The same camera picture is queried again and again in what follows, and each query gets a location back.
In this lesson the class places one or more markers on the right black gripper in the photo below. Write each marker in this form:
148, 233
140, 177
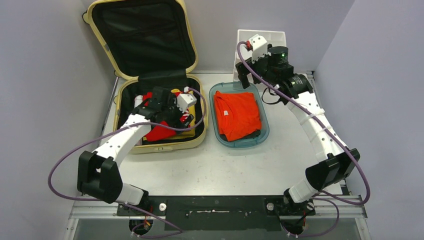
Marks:
247, 68

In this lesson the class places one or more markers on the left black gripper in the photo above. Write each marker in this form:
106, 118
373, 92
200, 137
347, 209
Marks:
176, 123

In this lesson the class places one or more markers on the yellow garment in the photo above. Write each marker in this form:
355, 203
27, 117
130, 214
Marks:
189, 133

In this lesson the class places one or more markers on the teal transparent plastic tray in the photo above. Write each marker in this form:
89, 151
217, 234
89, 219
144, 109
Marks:
236, 87

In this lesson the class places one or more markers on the orange t-shirt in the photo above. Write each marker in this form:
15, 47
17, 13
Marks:
237, 114

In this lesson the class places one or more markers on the dark navy fabric item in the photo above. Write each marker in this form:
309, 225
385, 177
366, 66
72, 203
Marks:
252, 135

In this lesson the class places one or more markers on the yellow hard-shell suitcase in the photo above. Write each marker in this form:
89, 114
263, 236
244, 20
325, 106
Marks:
149, 43

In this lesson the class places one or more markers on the red white striped garment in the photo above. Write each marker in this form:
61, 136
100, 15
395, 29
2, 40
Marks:
159, 134

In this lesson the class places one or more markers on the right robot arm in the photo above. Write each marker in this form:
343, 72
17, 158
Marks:
334, 160

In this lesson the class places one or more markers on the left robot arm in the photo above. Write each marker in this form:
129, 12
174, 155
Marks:
98, 171

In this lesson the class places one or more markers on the white cylindrical bottle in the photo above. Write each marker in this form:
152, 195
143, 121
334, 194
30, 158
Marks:
138, 100

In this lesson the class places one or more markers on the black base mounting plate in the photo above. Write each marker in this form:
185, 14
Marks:
231, 213

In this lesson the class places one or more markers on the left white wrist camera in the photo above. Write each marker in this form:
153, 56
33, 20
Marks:
184, 99

